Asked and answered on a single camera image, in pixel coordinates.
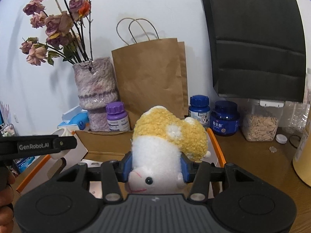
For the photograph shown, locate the yellow thermos jug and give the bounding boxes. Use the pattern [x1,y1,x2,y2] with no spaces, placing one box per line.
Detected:
[293,117,311,187]

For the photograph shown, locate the pink white textured vase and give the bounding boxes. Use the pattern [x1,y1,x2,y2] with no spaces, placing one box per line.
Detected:
[72,57,119,132]

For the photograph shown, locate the yellow white plush toy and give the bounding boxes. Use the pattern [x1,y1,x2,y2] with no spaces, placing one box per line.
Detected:
[125,105,211,195]

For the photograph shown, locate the person's left hand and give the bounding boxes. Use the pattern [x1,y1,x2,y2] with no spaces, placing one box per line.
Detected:
[0,173,16,233]

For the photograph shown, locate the wire rack with toys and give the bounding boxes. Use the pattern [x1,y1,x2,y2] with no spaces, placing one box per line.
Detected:
[0,121,18,141]

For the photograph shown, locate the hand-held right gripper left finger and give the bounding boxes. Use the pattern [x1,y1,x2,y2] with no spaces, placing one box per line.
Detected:
[56,152,133,203]

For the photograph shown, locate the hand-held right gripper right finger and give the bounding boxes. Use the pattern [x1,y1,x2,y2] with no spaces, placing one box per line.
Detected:
[180,152,255,202]

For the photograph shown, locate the clear seed container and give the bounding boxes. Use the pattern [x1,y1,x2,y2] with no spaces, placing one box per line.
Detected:
[240,98,285,142]

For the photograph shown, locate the dried rose bouquet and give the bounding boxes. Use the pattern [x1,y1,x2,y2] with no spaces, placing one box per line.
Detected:
[20,0,94,66]

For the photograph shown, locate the dark blue jar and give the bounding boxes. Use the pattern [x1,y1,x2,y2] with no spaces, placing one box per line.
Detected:
[209,101,240,137]

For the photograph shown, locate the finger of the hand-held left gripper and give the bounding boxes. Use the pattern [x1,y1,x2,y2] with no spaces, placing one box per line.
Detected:
[53,136,78,154]

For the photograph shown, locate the black paper bag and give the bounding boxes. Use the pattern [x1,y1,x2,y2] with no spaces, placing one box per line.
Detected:
[199,0,307,102]

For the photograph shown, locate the black ring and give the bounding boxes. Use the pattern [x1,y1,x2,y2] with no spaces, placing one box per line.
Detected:
[289,135,302,148]

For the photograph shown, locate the purple cap bottle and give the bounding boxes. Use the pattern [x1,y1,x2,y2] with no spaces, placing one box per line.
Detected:
[106,102,130,132]

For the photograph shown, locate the blue cap white bottle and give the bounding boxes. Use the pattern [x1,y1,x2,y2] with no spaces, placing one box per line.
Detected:
[188,95,211,129]

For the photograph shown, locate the brown paper bag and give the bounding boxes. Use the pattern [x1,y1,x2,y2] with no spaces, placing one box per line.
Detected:
[112,18,189,130]

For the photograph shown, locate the orange cardboard box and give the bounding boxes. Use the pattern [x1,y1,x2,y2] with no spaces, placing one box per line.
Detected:
[16,128,225,199]

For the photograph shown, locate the blue white tissue pack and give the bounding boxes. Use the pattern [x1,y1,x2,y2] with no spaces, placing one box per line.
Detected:
[58,107,90,131]

